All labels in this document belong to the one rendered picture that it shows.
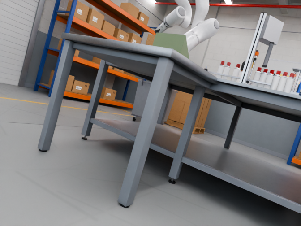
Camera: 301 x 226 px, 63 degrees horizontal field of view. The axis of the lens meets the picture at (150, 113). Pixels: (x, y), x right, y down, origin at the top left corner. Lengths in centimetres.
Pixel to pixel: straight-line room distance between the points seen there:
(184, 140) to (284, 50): 547
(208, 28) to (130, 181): 120
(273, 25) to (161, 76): 136
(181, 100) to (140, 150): 463
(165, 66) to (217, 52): 624
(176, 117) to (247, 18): 342
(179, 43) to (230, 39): 583
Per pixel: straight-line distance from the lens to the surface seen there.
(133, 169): 127
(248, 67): 223
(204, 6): 202
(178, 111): 582
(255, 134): 674
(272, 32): 234
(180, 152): 184
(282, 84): 232
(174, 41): 166
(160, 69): 122
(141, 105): 452
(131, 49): 134
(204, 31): 188
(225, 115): 696
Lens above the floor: 60
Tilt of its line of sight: 4 degrees down
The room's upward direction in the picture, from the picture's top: 16 degrees clockwise
